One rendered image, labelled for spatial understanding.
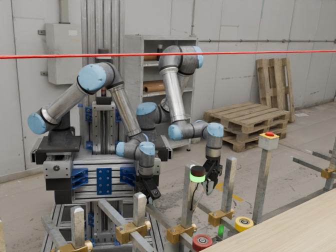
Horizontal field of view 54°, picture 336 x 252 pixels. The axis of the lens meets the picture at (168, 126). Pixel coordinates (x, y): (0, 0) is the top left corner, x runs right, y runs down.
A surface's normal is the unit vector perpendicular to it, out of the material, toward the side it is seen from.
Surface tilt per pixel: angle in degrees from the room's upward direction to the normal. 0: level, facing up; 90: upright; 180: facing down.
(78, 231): 90
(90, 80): 85
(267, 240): 0
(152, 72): 90
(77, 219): 90
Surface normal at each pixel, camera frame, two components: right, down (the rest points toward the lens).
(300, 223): 0.05, -0.95
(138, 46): -0.76, 0.16
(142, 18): 0.64, 0.26
